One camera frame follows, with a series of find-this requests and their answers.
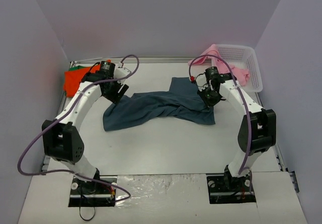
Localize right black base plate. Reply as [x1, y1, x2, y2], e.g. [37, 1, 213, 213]
[206, 174, 256, 204]

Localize orange folded t shirt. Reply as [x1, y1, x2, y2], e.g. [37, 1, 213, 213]
[63, 61, 101, 98]

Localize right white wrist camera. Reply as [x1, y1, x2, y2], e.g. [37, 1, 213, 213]
[190, 73, 209, 91]

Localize white plastic basket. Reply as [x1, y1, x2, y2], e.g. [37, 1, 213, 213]
[209, 44, 263, 93]

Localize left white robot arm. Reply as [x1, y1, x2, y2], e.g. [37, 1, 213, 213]
[42, 61, 131, 193]

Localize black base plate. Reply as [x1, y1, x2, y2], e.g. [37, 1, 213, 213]
[206, 174, 256, 204]
[68, 177, 116, 207]

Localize green folded t shirt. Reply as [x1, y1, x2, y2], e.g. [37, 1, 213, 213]
[69, 65, 86, 71]

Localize thin black cable loop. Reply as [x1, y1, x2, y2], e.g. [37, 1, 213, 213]
[78, 205, 97, 221]

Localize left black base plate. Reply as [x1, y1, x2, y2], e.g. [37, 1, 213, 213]
[68, 177, 116, 207]

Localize blue t shirt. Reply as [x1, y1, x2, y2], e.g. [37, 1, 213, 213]
[103, 78, 215, 132]

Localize pink t shirt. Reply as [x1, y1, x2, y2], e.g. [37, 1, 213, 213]
[194, 44, 250, 87]

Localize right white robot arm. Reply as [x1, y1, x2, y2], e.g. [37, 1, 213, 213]
[196, 66, 276, 190]

